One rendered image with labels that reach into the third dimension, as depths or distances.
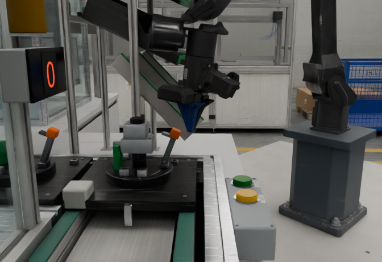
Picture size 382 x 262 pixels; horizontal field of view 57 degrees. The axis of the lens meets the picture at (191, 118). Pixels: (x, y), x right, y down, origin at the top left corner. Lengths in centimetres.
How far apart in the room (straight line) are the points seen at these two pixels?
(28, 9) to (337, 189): 64
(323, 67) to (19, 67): 54
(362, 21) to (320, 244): 932
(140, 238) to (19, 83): 32
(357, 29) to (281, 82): 536
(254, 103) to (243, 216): 418
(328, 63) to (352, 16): 911
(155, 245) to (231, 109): 418
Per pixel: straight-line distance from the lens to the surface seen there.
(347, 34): 983
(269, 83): 476
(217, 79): 67
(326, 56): 77
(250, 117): 480
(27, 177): 60
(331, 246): 78
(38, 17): 55
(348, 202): 83
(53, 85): 57
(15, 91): 52
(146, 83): 94
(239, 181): 74
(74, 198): 68
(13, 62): 51
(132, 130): 72
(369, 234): 85
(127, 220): 67
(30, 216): 63
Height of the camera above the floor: 125
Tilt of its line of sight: 13 degrees down
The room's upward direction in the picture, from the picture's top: straight up
